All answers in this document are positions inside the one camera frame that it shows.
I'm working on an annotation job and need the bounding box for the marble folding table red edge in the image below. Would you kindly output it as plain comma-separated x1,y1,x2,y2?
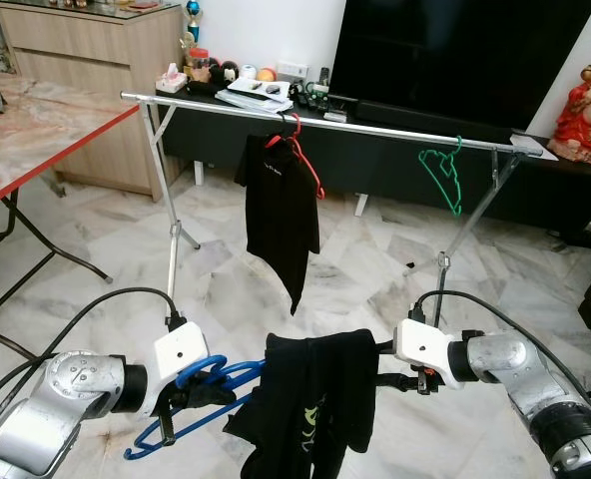
0,68,142,362

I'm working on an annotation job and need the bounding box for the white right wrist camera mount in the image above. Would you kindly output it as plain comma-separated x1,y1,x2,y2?
394,319,468,392

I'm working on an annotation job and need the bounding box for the light wooden cabinet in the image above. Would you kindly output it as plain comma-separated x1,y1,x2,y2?
0,0,185,198

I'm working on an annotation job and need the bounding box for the red plastic hanger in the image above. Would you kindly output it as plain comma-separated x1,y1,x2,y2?
264,112,326,201

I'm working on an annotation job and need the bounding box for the blue gold trophy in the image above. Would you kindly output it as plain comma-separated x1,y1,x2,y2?
183,0,203,46

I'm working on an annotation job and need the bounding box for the black shirt white print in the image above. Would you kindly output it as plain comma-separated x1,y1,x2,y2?
234,132,322,316

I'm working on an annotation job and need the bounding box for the black TV console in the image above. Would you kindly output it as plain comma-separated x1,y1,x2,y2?
156,82,591,239

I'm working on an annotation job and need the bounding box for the black shirt green logo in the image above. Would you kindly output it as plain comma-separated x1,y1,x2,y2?
224,329,381,479

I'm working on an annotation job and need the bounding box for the silver clothes rack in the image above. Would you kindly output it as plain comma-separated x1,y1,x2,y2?
121,90,548,330

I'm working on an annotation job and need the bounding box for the blue plastic hanger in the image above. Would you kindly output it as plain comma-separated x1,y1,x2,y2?
124,352,269,462

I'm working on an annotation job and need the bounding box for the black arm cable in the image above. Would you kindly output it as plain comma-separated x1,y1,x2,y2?
407,289,576,400
0,287,189,440

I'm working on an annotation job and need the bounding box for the black soundbar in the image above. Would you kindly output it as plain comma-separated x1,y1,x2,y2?
355,100,516,146

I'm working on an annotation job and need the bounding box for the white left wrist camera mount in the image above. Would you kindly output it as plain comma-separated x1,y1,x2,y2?
153,319,213,417

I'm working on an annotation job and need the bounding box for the jar with red lid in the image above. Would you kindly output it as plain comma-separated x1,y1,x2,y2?
188,47,213,83

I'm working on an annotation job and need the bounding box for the white wall socket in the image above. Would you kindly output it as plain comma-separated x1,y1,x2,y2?
276,62,309,80

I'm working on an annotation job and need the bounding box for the stack of white papers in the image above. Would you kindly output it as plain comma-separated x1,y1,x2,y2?
216,77,295,114

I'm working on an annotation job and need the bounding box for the red laughing Buddha figurine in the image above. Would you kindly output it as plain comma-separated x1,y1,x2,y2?
545,64,591,166

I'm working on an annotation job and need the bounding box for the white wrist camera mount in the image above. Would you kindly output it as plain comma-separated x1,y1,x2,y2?
394,319,468,392
153,319,213,417

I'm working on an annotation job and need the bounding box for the black flat television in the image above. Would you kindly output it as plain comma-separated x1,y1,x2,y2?
330,0,591,133

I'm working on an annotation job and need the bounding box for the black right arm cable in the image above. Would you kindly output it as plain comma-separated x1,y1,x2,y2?
407,289,576,400

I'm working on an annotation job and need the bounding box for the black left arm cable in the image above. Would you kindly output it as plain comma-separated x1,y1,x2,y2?
0,287,189,440

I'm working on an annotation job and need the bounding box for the pink tissue box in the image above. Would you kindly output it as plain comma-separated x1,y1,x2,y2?
156,62,189,97

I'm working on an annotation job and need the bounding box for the white paper sheet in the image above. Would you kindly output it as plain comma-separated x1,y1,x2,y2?
510,133,561,162

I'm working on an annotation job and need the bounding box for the green plastic hanger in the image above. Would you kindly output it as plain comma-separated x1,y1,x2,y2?
418,136,466,217

